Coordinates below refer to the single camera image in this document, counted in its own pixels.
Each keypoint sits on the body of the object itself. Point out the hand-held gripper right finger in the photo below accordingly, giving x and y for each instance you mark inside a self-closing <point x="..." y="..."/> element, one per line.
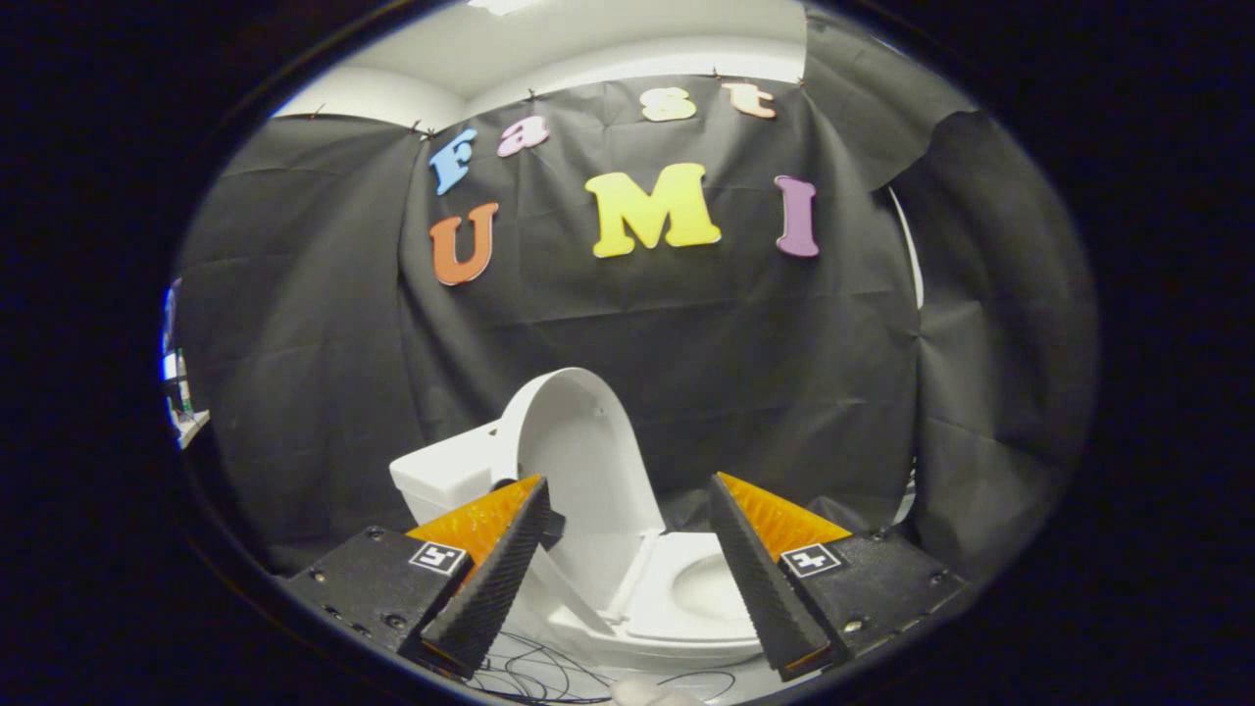
<point x="760" y="579"/>

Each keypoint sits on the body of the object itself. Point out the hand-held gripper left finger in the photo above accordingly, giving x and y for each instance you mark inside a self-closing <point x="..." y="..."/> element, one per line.
<point x="495" y="579"/>

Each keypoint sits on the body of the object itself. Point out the white toilet lid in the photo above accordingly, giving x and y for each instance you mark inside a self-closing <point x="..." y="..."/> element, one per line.
<point x="578" y="441"/>

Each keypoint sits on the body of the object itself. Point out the white toilet seat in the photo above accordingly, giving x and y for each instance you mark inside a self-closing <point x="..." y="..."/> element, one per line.
<point x="652" y="600"/>

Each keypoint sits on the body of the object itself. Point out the white toilet with tank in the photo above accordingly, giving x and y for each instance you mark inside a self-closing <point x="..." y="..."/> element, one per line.
<point x="441" y="471"/>

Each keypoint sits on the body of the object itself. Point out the black backdrop cloth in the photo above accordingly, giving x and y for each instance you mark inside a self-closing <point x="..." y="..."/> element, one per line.
<point x="627" y="333"/>

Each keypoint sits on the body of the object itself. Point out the ceiling light panel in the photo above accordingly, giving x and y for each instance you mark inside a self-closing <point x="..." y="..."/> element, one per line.
<point x="505" y="5"/>

